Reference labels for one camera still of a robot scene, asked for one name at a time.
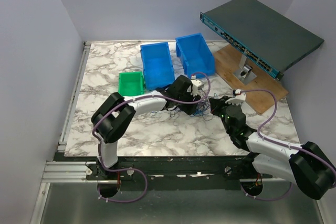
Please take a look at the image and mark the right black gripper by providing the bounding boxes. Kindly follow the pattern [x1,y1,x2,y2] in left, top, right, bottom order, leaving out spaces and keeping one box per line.
[210,95,237,134]

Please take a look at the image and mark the blue wire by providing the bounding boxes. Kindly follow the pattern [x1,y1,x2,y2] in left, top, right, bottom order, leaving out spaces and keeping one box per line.
[149,91,224,120]

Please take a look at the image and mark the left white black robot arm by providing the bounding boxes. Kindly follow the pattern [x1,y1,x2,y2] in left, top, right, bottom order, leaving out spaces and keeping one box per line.
[91,75,204,179]

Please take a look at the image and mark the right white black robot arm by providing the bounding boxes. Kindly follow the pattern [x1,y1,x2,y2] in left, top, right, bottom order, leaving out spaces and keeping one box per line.
[209,96,335,200]

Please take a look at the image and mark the wooden board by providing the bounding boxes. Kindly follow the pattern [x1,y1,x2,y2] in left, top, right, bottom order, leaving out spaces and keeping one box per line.
[213,45,288,114]

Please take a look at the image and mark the left blue plastic bin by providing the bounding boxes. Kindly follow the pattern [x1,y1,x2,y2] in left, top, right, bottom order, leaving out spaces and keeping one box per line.
[140,42,175,90]

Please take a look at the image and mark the blue plastic bin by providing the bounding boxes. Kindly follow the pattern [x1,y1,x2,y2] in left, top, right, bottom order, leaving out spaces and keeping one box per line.
[175,33,215,78]
[140,42,175,90]

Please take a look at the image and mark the right blue plastic bin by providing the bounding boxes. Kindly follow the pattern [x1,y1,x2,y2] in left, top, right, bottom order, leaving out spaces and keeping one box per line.
[175,33,215,78]

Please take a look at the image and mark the green plastic bin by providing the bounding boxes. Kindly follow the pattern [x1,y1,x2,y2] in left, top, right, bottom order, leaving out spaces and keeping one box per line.
[118,71,144,97]

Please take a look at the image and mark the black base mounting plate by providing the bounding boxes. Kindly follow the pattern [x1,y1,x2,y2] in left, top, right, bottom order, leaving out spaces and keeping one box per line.
[86,155,262,191]

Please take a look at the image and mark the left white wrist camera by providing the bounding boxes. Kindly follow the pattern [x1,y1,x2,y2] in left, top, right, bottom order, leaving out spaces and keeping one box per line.
[187,74,205,97]

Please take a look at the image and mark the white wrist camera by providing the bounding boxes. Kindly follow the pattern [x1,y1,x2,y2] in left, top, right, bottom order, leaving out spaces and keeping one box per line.
[187,74,205,97]
[225,89,246,105]

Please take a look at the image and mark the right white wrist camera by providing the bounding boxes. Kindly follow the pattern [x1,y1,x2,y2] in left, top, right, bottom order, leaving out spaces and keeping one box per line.
[225,89,246,105]

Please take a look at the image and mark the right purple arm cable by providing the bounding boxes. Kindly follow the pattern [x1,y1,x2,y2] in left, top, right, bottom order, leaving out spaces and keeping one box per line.
[233,87,336,201]

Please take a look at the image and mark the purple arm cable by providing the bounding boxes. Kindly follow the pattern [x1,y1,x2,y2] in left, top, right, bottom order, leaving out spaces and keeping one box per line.
[92,71,213,205]
[233,87,336,201]

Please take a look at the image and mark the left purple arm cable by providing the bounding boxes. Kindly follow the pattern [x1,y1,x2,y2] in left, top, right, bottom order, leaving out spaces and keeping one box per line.
[92,71,213,205]

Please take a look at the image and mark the metal switch stand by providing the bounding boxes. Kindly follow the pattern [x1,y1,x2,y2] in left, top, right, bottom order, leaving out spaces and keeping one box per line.
[234,54,257,85]

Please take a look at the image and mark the dark network switch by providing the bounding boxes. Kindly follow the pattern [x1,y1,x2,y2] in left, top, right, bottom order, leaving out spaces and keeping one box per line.
[200,0,324,80]

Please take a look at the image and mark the aluminium rail frame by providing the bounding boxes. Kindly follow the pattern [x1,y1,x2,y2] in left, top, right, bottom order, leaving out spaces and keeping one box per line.
[32,40,330,223]

